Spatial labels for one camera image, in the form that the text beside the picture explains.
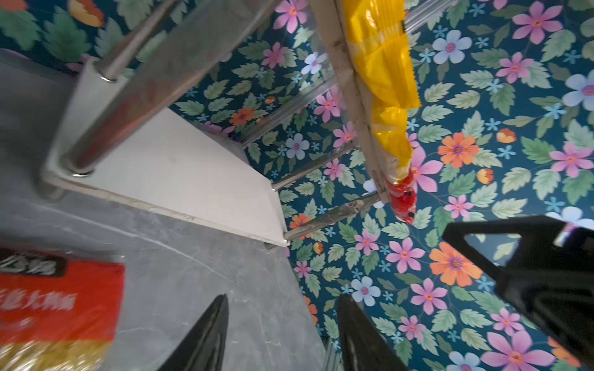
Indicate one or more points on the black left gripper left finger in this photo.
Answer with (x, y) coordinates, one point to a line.
(203, 347)

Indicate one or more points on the red spaghetti bag front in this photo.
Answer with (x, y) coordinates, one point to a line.
(403, 199)

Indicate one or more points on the yellow spaghetti bag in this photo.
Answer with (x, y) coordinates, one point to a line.
(389, 128)
(379, 49)

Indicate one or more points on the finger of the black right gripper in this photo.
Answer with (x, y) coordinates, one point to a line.
(548, 279)

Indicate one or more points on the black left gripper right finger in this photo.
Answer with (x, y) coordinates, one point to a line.
(362, 345)

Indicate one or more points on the white two-tier shelf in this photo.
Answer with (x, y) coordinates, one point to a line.
(118, 138)

